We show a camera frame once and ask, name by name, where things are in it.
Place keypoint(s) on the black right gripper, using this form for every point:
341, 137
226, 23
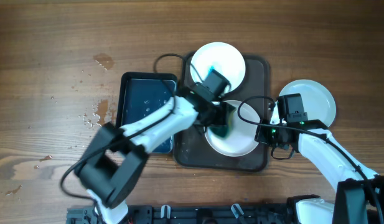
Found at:
266, 134

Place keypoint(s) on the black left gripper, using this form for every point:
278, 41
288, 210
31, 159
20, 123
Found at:
223, 110

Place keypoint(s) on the green yellow scrub sponge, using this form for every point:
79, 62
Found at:
223, 121

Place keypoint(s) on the white plate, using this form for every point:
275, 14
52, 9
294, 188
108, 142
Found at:
239, 141
317, 101
222, 57

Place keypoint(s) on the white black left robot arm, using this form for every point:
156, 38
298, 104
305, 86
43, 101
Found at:
113, 162

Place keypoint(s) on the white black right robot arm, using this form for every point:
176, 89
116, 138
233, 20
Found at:
359, 190

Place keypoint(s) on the large brown serving tray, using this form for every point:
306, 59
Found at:
192, 147

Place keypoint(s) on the small black water tray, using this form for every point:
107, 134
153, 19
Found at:
142, 94

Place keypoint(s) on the white plate top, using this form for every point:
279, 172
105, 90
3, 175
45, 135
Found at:
222, 57

